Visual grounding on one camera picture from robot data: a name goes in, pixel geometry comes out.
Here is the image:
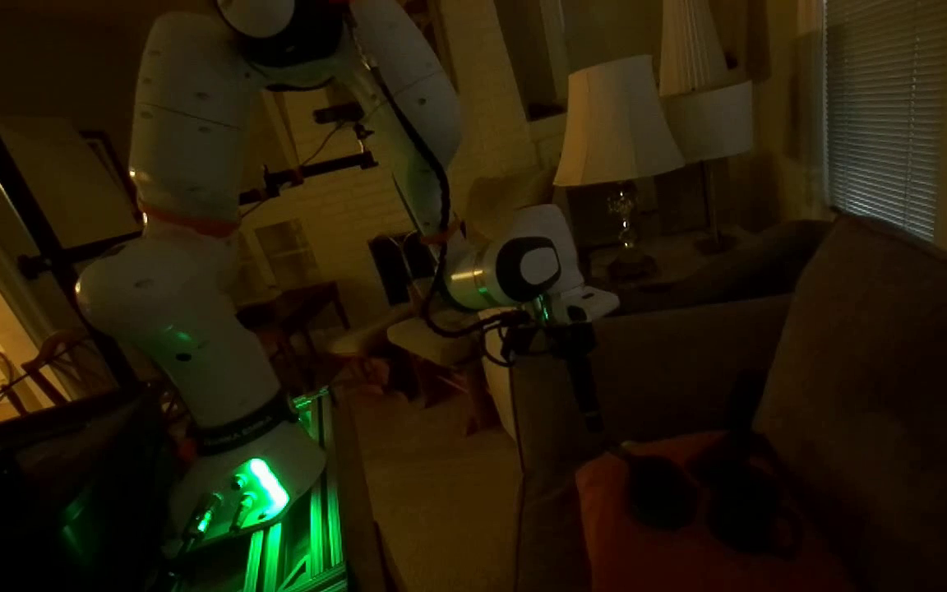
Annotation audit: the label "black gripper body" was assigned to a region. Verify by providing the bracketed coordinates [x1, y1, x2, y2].
[554, 319, 604, 384]

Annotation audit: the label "brown fabric sofa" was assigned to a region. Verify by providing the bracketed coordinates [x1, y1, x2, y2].
[511, 211, 947, 592]

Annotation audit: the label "cushioned dark wooden chair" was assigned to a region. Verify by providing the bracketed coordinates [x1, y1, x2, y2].
[323, 227, 502, 415]

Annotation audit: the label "dark side table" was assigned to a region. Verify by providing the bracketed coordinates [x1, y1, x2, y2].
[587, 223, 840, 316]

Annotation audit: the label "white shade glass table lamp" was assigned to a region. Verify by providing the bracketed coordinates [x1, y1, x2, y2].
[554, 51, 689, 285]

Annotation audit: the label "white shade dark table lamp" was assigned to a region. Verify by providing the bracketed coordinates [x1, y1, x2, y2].
[663, 75, 759, 256]

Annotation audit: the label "dark wooden side chair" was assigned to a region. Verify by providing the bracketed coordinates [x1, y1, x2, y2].
[240, 278, 354, 392]

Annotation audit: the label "tall white lamp shade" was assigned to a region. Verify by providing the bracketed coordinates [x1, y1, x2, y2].
[659, 0, 730, 99]

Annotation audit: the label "wide white window blinds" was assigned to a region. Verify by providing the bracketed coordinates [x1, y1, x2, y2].
[821, 0, 947, 272]

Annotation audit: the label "dark equipment cabinet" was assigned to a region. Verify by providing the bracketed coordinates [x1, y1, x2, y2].
[0, 387, 187, 592]

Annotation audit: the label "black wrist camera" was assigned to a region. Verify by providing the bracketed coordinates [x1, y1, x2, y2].
[497, 311, 551, 368]

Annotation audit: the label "long-handled black measuring cup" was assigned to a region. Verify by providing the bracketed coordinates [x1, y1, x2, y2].
[701, 371, 809, 556]

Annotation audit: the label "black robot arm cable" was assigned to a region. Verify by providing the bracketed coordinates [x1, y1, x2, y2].
[354, 51, 532, 343]

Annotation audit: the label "black camera stand pole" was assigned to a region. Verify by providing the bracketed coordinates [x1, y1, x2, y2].
[0, 45, 154, 392]

